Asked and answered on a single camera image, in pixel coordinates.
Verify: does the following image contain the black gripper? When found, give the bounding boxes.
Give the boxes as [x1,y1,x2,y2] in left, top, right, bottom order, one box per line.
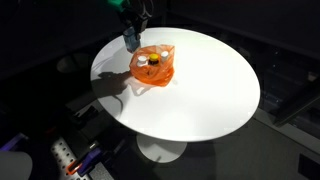
[121,4,151,35]

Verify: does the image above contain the blue white box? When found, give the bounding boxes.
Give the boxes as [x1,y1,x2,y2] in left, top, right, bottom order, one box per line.
[122,27,141,54]

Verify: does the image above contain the orange plastic bag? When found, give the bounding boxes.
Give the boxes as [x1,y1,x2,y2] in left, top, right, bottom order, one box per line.
[129,43,176,88]

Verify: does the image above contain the white capped bottle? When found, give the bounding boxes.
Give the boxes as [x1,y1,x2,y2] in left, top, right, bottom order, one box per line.
[137,55,148,68]
[160,50,170,62]

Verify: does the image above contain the yellow capped bottle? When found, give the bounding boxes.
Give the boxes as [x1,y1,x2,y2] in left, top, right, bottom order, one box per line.
[148,53,160,67]

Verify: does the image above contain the dark diagonal beam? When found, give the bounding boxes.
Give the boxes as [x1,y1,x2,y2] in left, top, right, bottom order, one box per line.
[273,84,320,128]

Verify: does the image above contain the white rounded object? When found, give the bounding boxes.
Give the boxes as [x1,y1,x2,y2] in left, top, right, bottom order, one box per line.
[0,151,34,180]

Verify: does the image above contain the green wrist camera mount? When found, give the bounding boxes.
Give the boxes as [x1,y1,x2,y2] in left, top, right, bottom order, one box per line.
[106,0,132,10]

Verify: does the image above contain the white table pedestal base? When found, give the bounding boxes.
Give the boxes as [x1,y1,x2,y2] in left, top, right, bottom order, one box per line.
[135,133,188,164]

